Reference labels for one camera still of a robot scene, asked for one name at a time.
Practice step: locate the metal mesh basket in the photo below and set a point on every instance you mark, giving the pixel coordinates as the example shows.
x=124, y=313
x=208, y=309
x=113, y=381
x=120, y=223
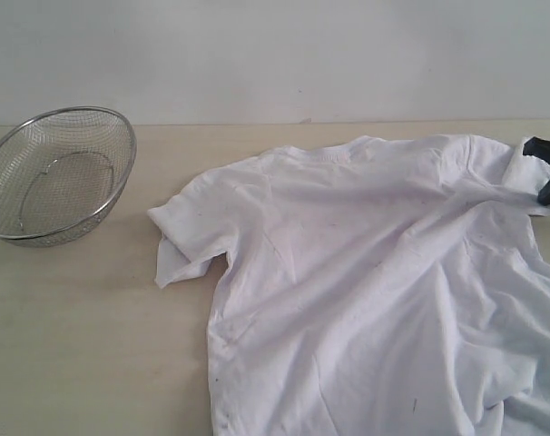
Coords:
x=61, y=173

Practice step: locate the white t-shirt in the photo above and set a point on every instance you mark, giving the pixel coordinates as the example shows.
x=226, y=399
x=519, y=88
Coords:
x=373, y=288

